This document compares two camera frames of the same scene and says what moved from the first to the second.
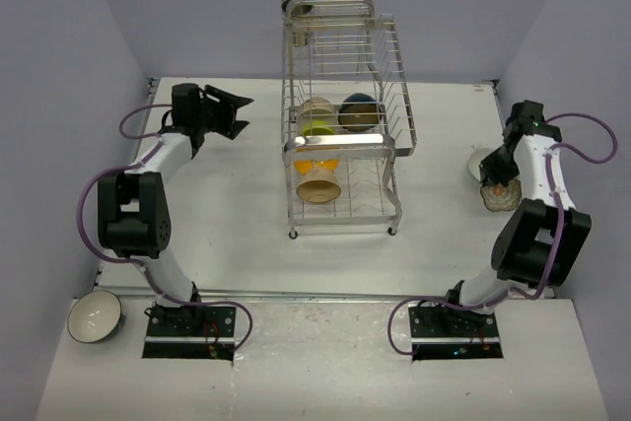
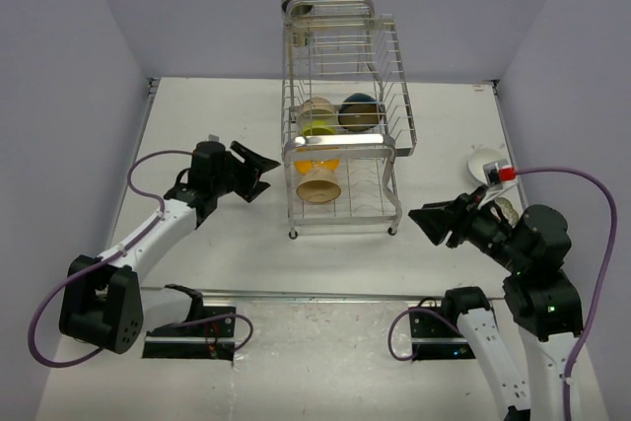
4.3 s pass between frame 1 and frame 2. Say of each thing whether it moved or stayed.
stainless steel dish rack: stayed
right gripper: moved
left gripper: moved
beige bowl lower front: stayed
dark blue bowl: stayed
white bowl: stayed
